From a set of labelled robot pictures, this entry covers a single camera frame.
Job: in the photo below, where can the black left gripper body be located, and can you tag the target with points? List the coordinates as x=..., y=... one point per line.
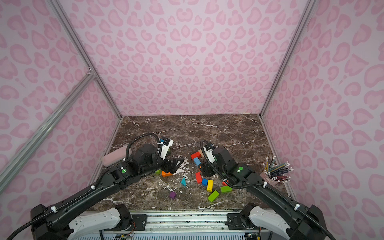
x=168, y=163

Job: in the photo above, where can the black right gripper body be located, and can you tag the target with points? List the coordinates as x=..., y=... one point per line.
x=208, y=167

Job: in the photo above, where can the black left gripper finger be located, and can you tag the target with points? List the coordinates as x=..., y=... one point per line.
x=178, y=163
x=169, y=166

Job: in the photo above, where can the light blue block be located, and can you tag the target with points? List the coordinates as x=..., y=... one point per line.
x=197, y=161

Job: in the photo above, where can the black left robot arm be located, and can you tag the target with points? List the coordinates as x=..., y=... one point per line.
x=52, y=222

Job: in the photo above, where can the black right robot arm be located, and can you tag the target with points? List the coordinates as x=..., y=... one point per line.
x=290, y=219

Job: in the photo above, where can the orange block left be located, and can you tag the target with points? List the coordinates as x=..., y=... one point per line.
x=164, y=174

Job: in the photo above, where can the teal triangle block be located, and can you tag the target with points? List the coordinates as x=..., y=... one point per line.
x=184, y=182

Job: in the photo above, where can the yellow block centre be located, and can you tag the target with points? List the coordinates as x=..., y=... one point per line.
x=210, y=186

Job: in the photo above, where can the green block right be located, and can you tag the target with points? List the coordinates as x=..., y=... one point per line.
x=226, y=189

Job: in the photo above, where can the blue cube block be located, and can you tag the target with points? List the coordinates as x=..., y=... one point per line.
x=205, y=182

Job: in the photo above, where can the purple cube block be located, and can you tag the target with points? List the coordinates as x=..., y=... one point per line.
x=173, y=195

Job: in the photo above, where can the pink pencil case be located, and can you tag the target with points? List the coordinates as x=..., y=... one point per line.
x=114, y=157

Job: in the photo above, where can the green block bottom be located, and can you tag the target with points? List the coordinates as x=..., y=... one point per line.
x=213, y=196

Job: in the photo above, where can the bundle of pencils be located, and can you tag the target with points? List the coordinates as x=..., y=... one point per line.
x=278, y=172

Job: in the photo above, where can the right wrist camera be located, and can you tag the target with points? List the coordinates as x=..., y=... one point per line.
x=208, y=153

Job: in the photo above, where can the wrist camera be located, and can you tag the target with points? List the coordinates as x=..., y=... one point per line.
x=167, y=143
x=208, y=153

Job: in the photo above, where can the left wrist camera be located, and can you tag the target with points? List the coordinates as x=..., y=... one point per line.
x=167, y=143

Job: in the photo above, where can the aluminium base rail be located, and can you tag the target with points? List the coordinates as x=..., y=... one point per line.
x=184, y=223

